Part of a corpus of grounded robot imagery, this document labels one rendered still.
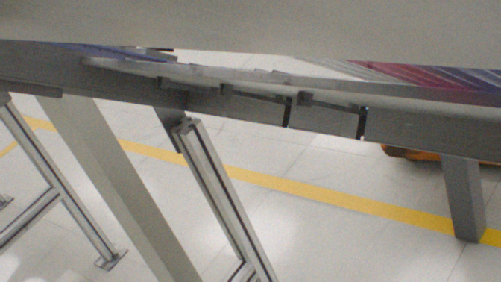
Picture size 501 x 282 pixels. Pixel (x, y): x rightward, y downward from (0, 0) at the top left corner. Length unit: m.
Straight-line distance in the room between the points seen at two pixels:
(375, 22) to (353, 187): 1.48
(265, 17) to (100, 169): 0.86
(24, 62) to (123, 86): 0.14
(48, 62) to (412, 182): 1.13
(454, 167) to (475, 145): 0.66
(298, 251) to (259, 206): 0.24
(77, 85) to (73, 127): 0.24
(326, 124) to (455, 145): 0.16
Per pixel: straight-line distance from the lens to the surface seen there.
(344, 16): 0.16
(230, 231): 1.04
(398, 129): 0.65
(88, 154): 1.01
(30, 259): 2.03
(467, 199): 1.33
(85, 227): 1.70
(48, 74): 0.72
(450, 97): 0.43
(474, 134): 0.62
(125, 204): 1.07
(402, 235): 1.48
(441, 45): 0.19
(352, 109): 0.64
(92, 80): 0.76
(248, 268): 1.09
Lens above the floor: 1.09
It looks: 34 degrees down
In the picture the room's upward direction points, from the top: 24 degrees counter-clockwise
